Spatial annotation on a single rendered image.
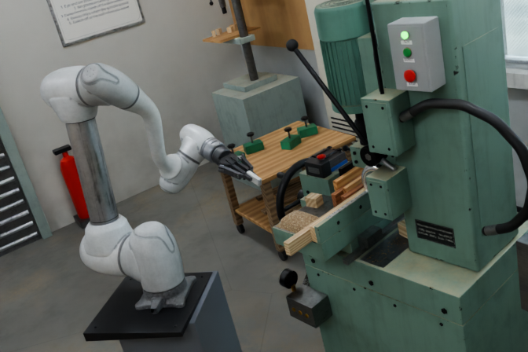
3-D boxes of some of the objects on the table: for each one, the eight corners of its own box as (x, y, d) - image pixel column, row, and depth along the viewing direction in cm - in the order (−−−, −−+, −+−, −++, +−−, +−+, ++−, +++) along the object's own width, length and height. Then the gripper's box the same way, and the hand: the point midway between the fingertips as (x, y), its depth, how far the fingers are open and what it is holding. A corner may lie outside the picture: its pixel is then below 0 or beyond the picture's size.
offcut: (317, 208, 186) (315, 199, 185) (306, 206, 189) (304, 197, 188) (324, 203, 188) (321, 194, 187) (313, 201, 191) (311, 192, 190)
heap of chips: (295, 213, 186) (293, 202, 185) (328, 222, 176) (325, 212, 175) (275, 226, 181) (272, 215, 180) (307, 237, 171) (304, 226, 170)
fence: (437, 157, 201) (434, 142, 199) (441, 157, 199) (439, 142, 197) (317, 243, 167) (313, 225, 165) (321, 244, 166) (317, 227, 164)
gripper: (205, 152, 226) (247, 182, 212) (231, 140, 233) (273, 167, 220) (206, 168, 230) (247, 198, 217) (231, 155, 238) (273, 183, 224)
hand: (254, 178), depth 220 cm, fingers closed
